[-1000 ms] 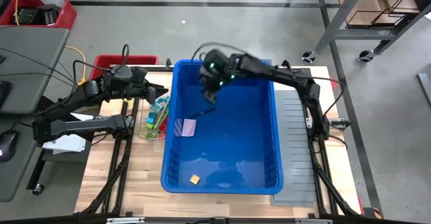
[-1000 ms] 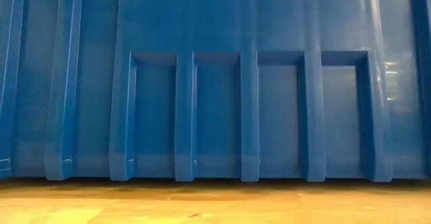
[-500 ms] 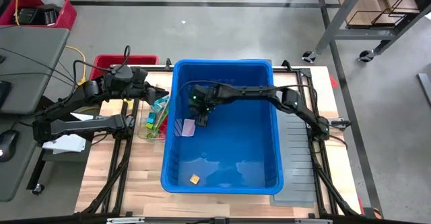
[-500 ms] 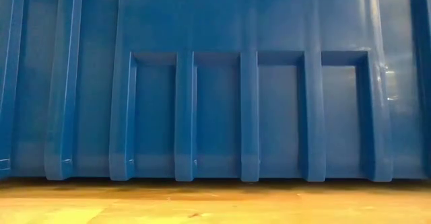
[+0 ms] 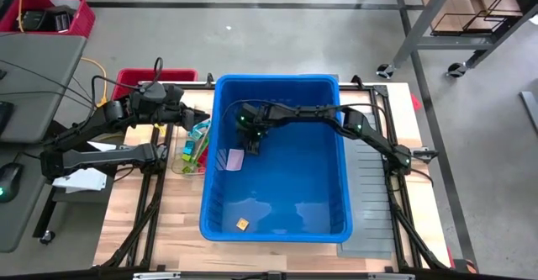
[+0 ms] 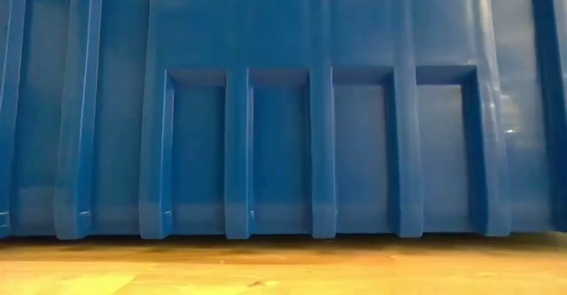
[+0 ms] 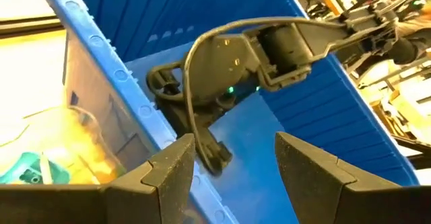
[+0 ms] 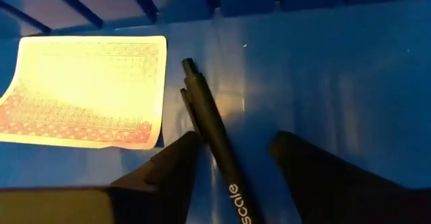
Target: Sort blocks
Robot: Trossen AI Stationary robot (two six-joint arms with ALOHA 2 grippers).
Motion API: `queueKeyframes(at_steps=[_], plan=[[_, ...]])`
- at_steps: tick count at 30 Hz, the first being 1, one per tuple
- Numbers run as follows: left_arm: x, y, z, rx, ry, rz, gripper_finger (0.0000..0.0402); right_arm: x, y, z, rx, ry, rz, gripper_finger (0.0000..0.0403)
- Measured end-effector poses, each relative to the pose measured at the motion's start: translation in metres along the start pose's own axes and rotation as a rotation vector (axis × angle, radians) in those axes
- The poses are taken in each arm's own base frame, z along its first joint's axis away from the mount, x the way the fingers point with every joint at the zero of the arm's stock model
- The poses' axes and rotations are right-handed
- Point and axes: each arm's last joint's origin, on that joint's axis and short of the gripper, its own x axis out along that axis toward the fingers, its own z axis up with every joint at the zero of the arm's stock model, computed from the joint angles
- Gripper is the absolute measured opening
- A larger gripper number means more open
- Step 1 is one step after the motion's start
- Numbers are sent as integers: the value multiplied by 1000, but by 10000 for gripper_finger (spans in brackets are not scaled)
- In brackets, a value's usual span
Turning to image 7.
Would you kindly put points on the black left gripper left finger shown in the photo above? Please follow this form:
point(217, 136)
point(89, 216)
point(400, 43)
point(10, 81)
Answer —
point(101, 204)

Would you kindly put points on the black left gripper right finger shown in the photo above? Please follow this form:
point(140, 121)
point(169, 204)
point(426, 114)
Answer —
point(336, 200)

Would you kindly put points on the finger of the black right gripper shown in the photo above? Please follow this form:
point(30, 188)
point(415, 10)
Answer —
point(215, 153)

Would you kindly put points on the teal plastic item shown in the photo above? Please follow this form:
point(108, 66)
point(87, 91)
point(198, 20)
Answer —
point(30, 172)

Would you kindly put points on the blue plastic bin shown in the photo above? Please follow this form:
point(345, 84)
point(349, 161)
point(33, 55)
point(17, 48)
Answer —
point(336, 116)

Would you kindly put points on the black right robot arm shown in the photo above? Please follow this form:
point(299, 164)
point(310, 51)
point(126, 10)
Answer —
point(296, 45)

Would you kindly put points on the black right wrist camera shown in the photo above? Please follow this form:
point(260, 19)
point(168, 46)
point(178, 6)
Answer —
point(222, 66)

